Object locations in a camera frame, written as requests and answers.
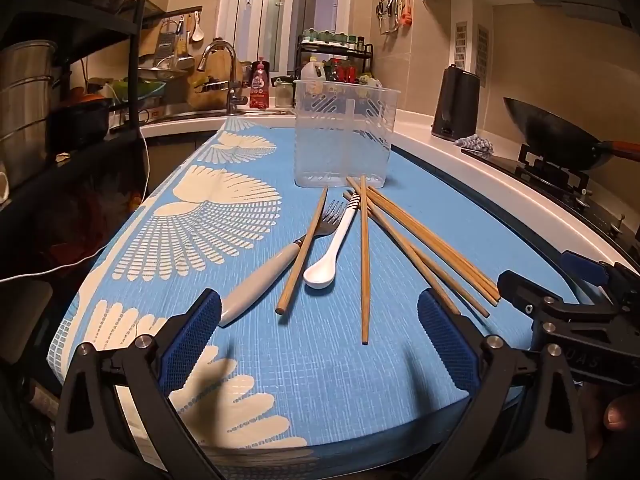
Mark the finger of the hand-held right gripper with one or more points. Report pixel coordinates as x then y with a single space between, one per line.
520 290
582 265

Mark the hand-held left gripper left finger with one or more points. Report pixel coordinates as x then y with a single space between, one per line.
192 340

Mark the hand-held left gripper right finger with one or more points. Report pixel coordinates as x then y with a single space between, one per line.
447 345

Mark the wooden chopstick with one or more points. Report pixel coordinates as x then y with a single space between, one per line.
440 292
302 250
470 298
440 243
450 261
365 285

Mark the white ceramic spoon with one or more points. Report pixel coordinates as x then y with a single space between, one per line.
320 275

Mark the clear plastic utensil container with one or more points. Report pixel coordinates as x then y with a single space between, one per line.
345 160

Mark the person's right hand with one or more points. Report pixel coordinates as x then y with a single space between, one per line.
619 414

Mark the black gas stove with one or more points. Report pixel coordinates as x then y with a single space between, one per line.
560 176

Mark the blue patterned mat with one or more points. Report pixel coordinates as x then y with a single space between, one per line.
320 385

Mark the black wok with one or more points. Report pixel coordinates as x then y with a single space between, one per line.
550 130

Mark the checked dish cloth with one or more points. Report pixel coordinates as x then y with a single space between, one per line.
475 144

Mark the black electric kettle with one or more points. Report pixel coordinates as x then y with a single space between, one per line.
455 105

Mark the kitchen sink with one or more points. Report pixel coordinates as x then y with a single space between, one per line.
200 114

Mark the black cooking pot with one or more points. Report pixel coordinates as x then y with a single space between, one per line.
77 122

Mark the green bowl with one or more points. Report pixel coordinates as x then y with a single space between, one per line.
142 89

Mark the metal kitchen faucet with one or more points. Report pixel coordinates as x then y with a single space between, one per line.
232 85

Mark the red refill pouch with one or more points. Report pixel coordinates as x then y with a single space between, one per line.
259 87

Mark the small clear jar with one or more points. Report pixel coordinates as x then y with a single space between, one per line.
282 94

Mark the wooden cutting board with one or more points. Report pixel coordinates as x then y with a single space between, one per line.
217 67

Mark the metal strainer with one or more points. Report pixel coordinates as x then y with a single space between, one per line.
165 67

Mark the black shelf rack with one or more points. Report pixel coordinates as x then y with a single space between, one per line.
136 60

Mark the large steel pot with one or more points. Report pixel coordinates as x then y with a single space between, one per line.
22 110

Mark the black spice rack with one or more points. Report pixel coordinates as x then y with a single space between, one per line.
361 50

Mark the white plastic jug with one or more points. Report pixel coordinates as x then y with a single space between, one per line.
312 70

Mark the metal grater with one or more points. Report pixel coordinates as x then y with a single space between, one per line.
167 42

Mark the white hanging ladle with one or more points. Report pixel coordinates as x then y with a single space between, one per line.
197 34

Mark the hanging kitchen tools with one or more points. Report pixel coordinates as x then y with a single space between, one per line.
395 7

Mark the row of spice jars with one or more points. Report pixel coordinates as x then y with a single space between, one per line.
330 36

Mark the window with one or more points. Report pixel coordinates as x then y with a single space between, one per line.
280 10

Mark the wall vent grille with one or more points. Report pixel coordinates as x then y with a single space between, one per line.
482 50
460 45

